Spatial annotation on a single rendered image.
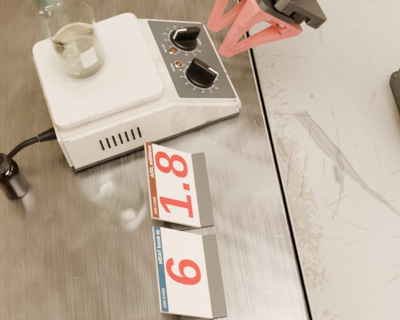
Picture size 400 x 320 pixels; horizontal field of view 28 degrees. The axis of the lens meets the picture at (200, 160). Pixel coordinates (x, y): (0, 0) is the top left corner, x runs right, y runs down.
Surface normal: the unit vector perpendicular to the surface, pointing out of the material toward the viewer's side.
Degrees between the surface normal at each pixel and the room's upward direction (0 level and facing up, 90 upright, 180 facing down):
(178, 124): 90
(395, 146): 0
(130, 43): 0
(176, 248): 40
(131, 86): 0
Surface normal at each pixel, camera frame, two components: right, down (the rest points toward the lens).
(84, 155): 0.33, 0.79
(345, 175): -0.10, -0.51
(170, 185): 0.56, -0.49
